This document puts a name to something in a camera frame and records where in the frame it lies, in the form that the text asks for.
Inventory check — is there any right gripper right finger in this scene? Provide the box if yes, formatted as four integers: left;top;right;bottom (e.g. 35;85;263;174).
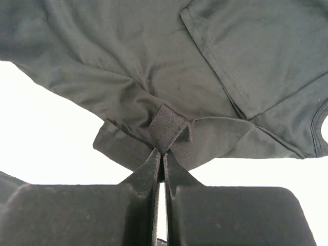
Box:
162;153;316;246

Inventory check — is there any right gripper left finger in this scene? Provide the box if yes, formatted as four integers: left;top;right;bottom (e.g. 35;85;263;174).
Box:
1;150;161;245

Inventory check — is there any black t shirt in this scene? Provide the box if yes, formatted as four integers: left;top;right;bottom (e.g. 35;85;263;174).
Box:
1;1;327;170

